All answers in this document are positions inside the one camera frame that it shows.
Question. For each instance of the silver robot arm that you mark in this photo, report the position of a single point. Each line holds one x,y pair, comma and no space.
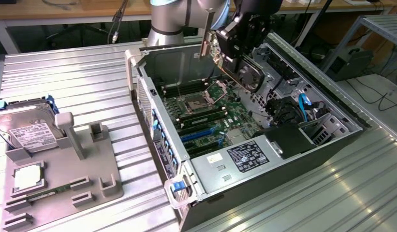
165,24

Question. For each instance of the CPU socket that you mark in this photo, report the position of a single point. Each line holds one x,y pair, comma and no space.
196,105

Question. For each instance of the black power supply label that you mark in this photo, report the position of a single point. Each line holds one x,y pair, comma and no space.
247,157

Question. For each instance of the green motherboard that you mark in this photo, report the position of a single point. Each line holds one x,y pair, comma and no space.
236,113

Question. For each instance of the blue disk caddy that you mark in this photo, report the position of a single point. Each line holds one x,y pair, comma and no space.
52,104

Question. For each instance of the grey parts rack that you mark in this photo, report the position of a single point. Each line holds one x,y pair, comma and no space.
56,193

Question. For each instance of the black box device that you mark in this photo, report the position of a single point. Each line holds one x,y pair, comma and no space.
355,62

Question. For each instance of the metal socket cover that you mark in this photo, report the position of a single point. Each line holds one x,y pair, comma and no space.
219,83

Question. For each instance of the installed RAM stick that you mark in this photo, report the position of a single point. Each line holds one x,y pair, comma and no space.
200,118

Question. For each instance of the graphics card with fan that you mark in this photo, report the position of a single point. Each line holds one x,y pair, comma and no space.
252,77

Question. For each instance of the black plastic shroud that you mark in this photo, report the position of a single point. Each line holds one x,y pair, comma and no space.
288,140

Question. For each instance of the grey power supply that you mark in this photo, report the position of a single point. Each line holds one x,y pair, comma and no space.
216,174

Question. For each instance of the blue case latch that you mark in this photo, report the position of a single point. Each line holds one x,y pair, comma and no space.
178,187

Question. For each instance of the green loose RAM stick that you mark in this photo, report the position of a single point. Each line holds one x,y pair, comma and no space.
45,193

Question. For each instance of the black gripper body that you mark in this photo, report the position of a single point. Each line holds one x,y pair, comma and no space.
259,7

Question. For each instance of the small white sticker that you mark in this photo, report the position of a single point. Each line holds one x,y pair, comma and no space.
215,159

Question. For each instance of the wooden desk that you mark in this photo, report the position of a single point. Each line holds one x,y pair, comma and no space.
88,13

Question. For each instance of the grey metal shelf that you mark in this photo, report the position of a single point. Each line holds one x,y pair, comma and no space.
387,26

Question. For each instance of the black expansion slot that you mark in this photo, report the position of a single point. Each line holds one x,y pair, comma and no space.
200,147

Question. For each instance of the silver chipset heat sink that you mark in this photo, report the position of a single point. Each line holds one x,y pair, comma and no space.
235,135

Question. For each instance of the thin metal locking lever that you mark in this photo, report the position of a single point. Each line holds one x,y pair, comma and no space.
179,93

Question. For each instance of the silver CPU chip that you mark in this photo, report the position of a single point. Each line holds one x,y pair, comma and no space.
27,177

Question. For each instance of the silver disk bay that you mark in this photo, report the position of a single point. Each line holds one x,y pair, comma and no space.
326,128

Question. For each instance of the open PC case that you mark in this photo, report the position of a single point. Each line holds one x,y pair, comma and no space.
250,200

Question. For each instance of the silver perforated drive cage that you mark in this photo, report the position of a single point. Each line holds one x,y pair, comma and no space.
282,84

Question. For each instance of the silver hard disk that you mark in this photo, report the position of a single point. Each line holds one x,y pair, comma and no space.
27,130

